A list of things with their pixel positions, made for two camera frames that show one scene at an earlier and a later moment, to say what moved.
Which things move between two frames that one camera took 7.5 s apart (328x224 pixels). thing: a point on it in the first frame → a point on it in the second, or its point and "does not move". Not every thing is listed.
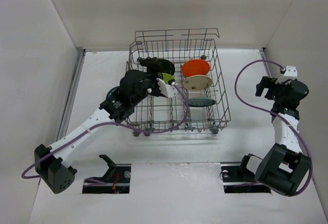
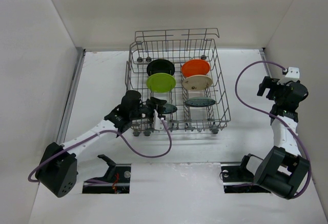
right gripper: (268, 88) does not move
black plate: (165, 66) does not move
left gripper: (156, 64) → (150, 107)
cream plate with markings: (197, 82) does not move
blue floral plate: (110, 94) → (168, 108)
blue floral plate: (200, 102) does not move
